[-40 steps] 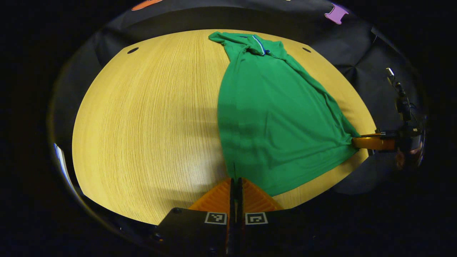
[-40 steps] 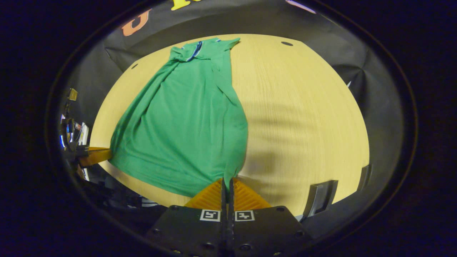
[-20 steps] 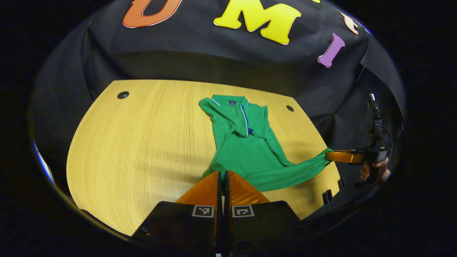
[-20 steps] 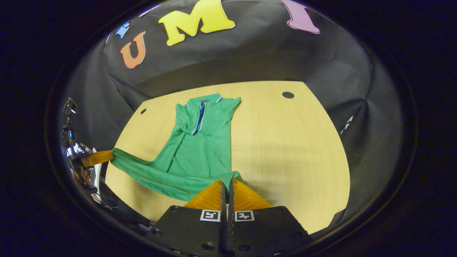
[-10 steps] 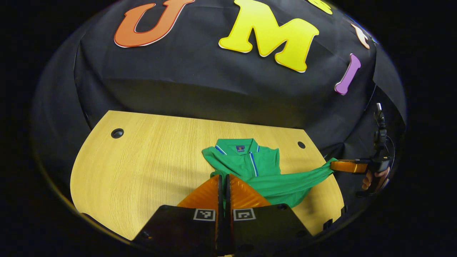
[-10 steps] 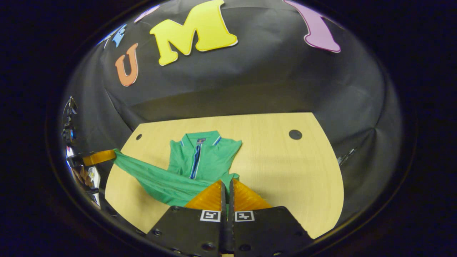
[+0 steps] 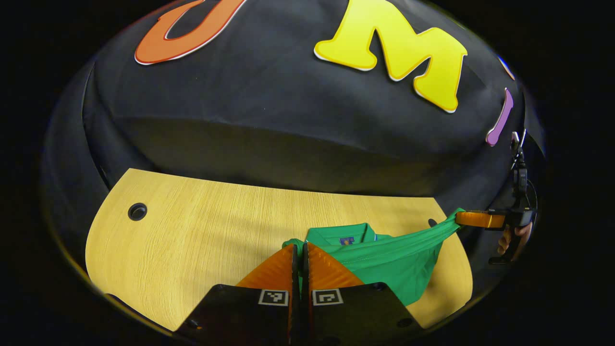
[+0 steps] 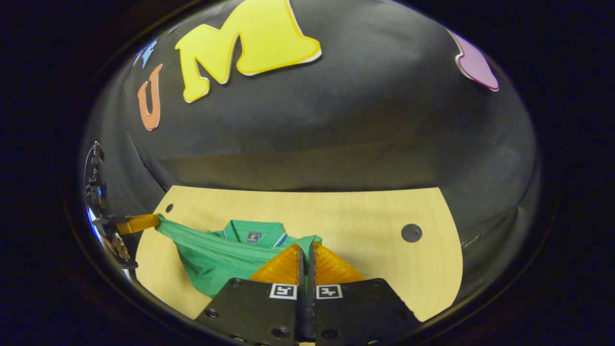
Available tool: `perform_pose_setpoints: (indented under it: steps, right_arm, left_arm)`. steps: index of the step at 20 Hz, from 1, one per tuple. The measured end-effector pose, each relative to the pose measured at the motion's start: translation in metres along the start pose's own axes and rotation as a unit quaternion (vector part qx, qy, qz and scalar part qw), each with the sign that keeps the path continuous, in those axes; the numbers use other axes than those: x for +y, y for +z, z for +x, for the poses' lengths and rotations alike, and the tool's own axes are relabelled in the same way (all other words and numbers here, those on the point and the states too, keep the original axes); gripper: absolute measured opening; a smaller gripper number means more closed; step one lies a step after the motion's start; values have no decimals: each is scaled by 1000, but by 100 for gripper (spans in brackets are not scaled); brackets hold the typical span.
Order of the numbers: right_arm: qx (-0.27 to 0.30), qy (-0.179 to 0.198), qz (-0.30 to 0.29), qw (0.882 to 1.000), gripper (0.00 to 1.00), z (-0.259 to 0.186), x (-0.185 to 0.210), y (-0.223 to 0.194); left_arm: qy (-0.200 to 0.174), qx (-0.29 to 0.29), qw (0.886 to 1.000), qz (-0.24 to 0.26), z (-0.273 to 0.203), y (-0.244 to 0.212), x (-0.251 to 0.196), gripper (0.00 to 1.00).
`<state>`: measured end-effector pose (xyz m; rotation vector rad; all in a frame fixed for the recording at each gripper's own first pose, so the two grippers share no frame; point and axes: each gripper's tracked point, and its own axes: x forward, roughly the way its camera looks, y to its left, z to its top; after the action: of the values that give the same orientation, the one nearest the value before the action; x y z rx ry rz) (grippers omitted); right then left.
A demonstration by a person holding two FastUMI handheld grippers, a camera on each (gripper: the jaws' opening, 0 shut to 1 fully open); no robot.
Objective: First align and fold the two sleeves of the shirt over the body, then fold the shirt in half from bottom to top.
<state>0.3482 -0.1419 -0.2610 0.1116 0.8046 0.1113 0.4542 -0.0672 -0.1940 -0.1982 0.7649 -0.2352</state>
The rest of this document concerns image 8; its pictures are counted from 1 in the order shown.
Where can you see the green T-shirt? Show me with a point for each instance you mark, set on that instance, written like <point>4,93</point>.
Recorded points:
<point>216,259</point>

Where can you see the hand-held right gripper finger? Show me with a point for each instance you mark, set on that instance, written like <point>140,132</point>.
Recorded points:
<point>301,274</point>
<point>311,274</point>

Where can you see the metal backdrop stand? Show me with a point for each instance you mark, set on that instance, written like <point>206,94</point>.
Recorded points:
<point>95,182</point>

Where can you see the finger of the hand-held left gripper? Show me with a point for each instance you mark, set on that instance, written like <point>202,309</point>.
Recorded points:
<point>137,224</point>

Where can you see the black backdrop cloth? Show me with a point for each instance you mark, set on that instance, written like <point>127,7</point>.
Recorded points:
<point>360,120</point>

